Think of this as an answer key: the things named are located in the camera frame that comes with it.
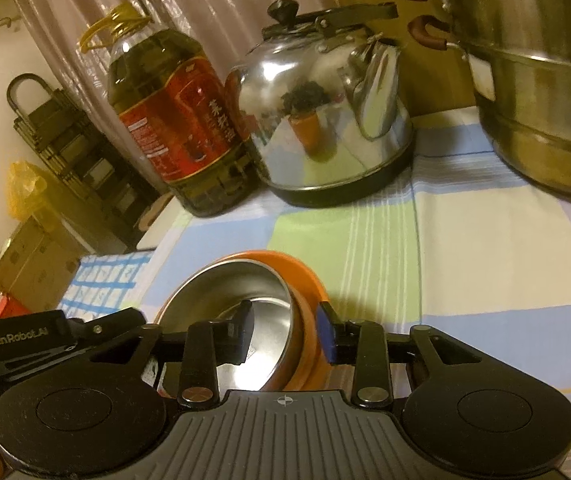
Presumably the blue white checked cloth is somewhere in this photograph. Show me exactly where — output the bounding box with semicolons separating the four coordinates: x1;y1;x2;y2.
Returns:
58;252;157;322

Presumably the yellow plastic bag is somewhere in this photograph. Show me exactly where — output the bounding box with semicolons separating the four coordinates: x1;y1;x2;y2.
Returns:
6;160;49;222

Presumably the stainless steel steamer pot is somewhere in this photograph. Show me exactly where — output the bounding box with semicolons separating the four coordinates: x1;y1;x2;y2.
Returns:
389;0;571;202

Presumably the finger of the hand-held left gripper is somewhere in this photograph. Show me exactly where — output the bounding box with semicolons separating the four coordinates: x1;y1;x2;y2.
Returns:
68;308;147;351

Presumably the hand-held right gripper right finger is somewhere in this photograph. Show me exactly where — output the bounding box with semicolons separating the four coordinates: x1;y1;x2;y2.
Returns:
317;301;483;409

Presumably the orange plastic bowl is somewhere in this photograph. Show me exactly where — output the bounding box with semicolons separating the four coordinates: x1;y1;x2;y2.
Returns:
158;251;329;393

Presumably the sheer curtain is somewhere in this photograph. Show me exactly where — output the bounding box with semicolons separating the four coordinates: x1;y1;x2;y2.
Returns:
11;0;329;126

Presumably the red object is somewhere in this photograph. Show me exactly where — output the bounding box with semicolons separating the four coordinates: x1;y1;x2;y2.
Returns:
0;296;32;319

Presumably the black folding rack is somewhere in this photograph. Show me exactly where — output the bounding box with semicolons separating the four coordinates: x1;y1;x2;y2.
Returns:
6;74;167;257

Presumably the checked tablecloth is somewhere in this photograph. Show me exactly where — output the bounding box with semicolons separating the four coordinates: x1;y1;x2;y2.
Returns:
135;105;571;463

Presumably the cardboard box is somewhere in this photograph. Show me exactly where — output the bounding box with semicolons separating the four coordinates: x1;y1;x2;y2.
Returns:
0;207;84;312

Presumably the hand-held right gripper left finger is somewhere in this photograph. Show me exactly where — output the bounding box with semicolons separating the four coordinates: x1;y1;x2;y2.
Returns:
88;299;256;409

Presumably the small metal bowl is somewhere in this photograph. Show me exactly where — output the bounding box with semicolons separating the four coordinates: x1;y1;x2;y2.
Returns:
158;258;297;392

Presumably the cooking oil bottle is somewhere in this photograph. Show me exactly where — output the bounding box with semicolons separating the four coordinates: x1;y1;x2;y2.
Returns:
78;2;259;219

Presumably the stainless steel kettle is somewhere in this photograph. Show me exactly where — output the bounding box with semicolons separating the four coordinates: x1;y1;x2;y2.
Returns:
225;0;416;209

